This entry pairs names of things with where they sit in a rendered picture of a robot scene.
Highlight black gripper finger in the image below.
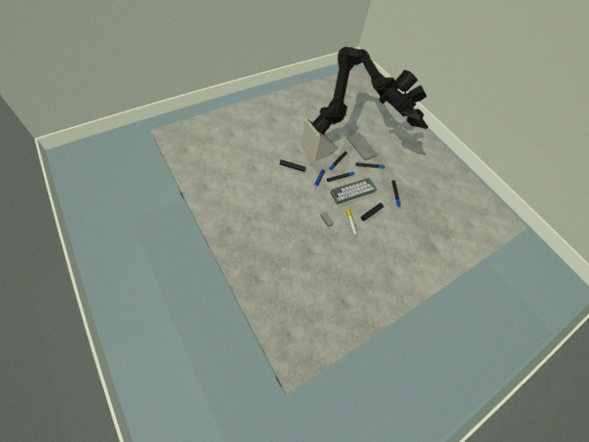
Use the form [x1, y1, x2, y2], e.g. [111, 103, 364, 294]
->
[411, 113, 429, 129]
[399, 99, 421, 120]

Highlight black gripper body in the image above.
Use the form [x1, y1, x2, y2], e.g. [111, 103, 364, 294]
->
[391, 93, 422, 123]

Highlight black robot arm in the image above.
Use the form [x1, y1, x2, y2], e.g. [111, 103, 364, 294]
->
[311, 47, 427, 134]

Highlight keyboard with white letter keys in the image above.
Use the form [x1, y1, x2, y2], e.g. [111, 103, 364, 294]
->
[330, 177, 377, 204]

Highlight blue stylus with grey tip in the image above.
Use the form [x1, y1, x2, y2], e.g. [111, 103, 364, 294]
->
[314, 169, 325, 190]

